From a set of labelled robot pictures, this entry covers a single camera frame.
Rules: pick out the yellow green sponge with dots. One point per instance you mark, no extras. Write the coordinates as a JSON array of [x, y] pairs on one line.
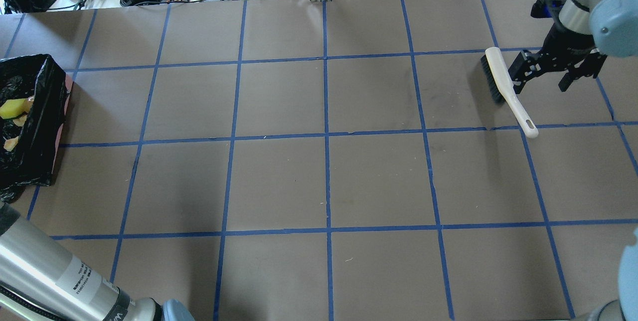
[[12, 108]]

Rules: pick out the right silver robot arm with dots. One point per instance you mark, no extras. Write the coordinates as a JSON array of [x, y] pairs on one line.
[[612, 23]]

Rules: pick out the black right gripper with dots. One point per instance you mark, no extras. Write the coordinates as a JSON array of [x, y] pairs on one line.
[[560, 43]]

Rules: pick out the black bag lined bin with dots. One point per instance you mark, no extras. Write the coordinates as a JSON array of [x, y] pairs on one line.
[[46, 86]]

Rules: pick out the beige hand brush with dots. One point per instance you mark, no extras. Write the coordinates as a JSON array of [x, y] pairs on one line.
[[501, 88]]

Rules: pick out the croissant bread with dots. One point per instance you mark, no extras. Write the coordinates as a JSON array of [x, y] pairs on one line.
[[10, 144]]

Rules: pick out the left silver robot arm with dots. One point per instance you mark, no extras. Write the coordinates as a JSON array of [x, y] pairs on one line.
[[40, 280]]

